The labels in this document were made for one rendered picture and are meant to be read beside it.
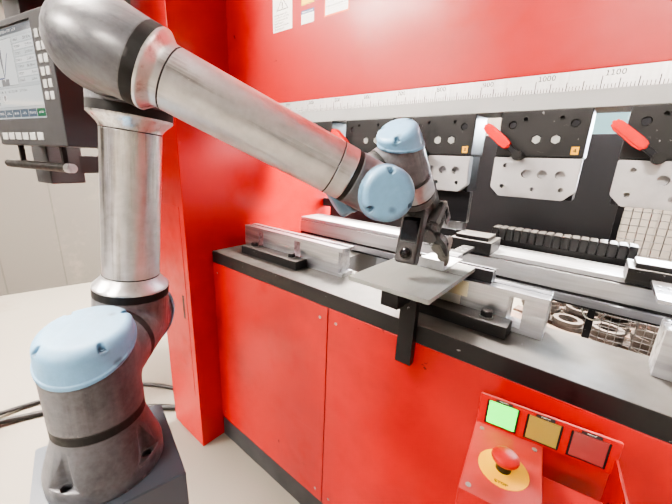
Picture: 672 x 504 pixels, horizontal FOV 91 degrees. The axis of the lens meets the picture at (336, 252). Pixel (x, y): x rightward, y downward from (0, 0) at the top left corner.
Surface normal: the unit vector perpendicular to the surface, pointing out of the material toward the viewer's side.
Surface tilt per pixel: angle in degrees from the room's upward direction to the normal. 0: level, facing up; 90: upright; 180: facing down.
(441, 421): 90
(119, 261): 90
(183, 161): 90
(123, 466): 72
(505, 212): 90
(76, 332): 7
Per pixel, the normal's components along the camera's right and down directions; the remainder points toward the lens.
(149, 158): 0.88, 0.25
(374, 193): 0.18, 0.28
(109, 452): 0.63, -0.07
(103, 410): 0.68, 0.22
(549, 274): -0.63, 0.18
